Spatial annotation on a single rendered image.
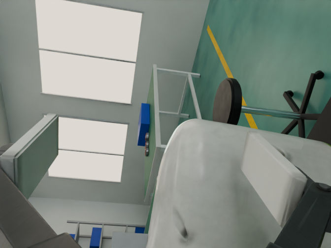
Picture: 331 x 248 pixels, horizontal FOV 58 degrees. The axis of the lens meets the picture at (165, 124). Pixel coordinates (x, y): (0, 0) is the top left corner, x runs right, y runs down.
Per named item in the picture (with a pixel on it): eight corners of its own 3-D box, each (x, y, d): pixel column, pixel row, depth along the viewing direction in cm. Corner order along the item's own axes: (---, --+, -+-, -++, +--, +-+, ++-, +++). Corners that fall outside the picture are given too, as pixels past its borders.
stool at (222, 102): (304, 175, 180) (215, 166, 172) (276, 125, 220) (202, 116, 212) (353, 100, 148) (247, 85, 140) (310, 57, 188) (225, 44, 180)
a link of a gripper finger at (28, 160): (18, 215, 14) (1, 214, 14) (58, 155, 21) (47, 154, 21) (16, 156, 13) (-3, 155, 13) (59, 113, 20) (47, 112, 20)
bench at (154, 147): (204, 207, 368) (144, 202, 357) (187, 116, 519) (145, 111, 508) (226, 153, 315) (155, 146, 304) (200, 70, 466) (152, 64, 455)
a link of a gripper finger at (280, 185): (294, 176, 14) (309, 177, 14) (247, 129, 21) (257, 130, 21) (280, 229, 15) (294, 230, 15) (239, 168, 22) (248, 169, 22)
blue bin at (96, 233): (98, 257, 611) (88, 257, 609) (100, 239, 645) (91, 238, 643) (99, 246, 587) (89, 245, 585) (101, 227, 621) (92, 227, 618)
